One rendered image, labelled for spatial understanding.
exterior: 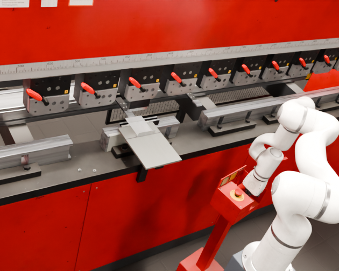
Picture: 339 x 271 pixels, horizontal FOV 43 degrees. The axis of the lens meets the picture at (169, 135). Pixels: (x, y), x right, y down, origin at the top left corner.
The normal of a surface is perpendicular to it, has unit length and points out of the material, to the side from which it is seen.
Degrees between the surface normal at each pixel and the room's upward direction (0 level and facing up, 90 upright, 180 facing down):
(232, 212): 90
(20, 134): 0
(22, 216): 90
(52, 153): 90
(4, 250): 90
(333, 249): 0
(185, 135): 0
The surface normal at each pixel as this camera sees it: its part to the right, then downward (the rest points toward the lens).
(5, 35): 0.51, 0.64
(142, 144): 0.25, -0.75
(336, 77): -0.83, 0.17
